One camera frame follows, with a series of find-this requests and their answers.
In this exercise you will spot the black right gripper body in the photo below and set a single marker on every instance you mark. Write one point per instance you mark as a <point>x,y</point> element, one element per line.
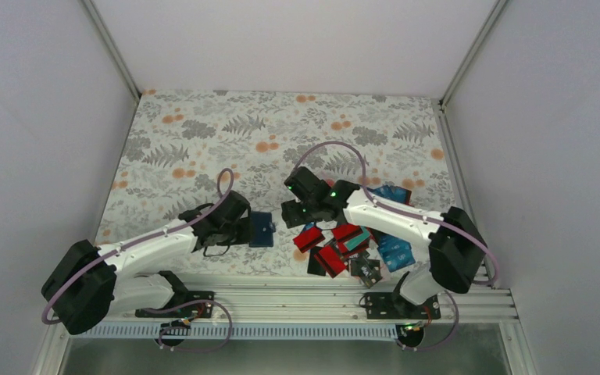
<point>302,216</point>

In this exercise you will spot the dark blue card holder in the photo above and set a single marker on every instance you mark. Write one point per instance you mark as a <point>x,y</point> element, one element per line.
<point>263,230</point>

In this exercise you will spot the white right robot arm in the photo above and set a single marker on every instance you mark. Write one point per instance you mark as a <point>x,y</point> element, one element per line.
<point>447,246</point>

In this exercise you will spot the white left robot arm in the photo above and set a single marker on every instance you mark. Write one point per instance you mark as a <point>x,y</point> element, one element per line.
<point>92,282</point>

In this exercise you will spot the red card left of pile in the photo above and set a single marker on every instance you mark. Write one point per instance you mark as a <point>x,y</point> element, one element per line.
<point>308,239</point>

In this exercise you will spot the black card lower pile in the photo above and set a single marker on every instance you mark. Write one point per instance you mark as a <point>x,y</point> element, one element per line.
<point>314,267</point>

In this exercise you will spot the black patterned card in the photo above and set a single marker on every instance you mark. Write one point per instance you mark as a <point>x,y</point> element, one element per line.
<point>366,270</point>

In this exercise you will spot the blue card right pile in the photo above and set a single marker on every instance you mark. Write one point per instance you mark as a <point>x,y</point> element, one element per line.
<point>395,252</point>

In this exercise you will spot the floral patterned table mat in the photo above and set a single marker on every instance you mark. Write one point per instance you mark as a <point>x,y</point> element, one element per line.
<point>184,144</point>

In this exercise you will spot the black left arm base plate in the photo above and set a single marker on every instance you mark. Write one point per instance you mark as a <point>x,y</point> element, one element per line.
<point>173,310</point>

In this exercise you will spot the aluminium rail frame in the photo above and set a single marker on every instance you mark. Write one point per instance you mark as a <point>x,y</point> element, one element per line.
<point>309,299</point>

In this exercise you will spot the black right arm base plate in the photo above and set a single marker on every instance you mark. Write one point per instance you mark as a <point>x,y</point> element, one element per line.
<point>388,306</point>

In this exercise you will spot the grey slotted cable duct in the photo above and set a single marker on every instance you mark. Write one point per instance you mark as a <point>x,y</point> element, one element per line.
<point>247,331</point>

